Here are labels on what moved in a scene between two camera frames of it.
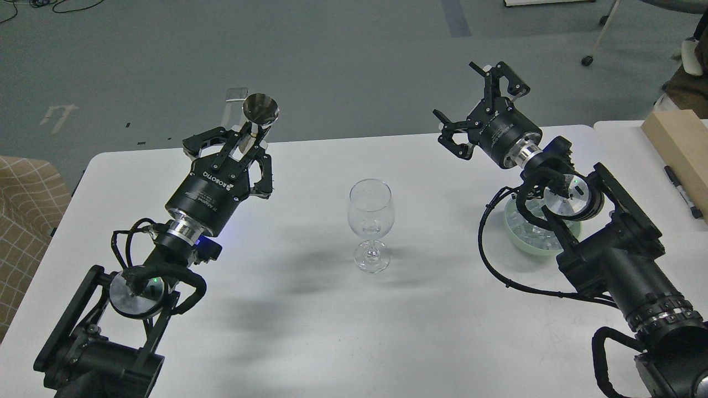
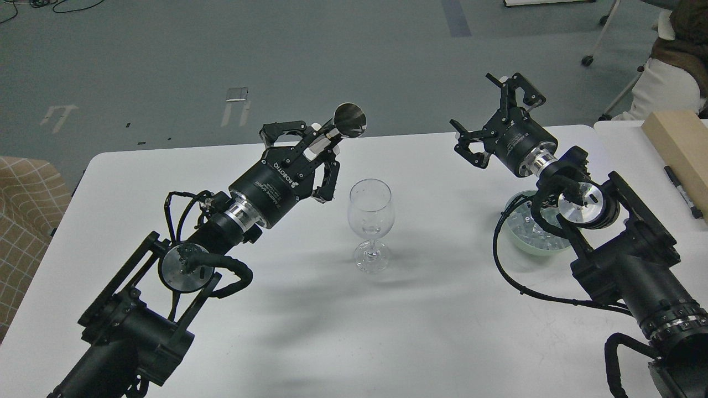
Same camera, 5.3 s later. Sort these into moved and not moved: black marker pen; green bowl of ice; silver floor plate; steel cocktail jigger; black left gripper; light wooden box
Moved: steel cocktail jigger; black left gripper
Not moved: green bowl of ice; black marker pen; silver floor plate; light wooden box
